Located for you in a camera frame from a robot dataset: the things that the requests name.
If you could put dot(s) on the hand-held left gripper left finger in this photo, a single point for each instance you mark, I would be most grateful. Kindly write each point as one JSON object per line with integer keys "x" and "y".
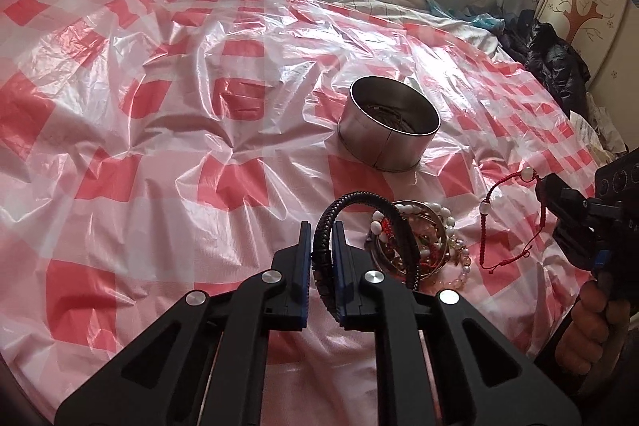
{"x": 301, "y": 266}

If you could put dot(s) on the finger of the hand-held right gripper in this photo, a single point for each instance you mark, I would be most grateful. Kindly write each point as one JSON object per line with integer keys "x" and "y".
{"x": 551, "y": 189}
{"x": 574, "y": 241}

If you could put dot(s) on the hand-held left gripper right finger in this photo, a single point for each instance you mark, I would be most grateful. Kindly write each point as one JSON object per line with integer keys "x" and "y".
{"x": 342, "y": 271}

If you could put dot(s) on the round metal tin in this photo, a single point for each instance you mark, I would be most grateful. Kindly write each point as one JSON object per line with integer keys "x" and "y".
{"x": 379, "y": 141}

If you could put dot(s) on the person's right hand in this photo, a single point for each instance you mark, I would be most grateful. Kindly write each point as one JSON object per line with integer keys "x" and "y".
{"x": 584, "y": 321}

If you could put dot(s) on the crumpled paper bag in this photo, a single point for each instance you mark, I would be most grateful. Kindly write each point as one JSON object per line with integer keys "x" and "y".
{"x": 604, "y": 131}

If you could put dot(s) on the black puffer jacket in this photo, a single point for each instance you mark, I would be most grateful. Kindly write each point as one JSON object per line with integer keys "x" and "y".
{"x": 554, "y": 61}

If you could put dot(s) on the blue plastic bag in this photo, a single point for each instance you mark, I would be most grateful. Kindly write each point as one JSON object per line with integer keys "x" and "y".
{"x": 484, "y": 21}

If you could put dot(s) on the pink checked plastic sheet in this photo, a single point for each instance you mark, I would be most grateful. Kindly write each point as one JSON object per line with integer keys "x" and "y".
{"x": 150, "y": 156}

